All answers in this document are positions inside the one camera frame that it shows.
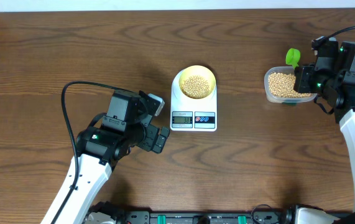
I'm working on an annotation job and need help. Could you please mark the green plastic measuring scoop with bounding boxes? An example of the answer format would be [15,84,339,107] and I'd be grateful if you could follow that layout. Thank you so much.
[285,48,301,68]

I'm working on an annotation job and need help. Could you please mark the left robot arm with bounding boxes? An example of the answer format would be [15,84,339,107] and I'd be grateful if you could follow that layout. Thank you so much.
[42,124,170,223]

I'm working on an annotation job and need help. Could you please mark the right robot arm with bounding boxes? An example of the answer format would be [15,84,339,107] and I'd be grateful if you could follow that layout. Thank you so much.
[283,40,355,223]

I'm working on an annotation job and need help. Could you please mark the white digital kitchen scale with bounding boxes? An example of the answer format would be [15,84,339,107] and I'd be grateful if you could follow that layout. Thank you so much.
[170,69,218,132]

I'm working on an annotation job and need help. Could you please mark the soybeans in yellow bowl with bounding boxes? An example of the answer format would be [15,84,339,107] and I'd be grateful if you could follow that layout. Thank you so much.
[181,75,211,99]

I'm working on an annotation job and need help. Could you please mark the yellow plastic bowl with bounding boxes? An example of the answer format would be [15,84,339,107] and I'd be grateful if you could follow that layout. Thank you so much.
[178,65,216,98]

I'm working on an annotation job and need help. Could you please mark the pile of dried soybeans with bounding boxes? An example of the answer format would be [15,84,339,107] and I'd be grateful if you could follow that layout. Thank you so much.
[268,72,311,98]

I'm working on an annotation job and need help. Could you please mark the clear plastic bean container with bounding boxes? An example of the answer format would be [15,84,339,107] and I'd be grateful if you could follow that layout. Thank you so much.
[264,66,316,103]

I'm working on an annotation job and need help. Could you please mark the green tape label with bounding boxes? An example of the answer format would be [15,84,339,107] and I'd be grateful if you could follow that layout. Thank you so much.
[282,102,297,106]

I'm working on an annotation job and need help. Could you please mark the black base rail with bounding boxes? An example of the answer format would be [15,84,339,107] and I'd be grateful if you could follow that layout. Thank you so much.
[83,202,293,224]

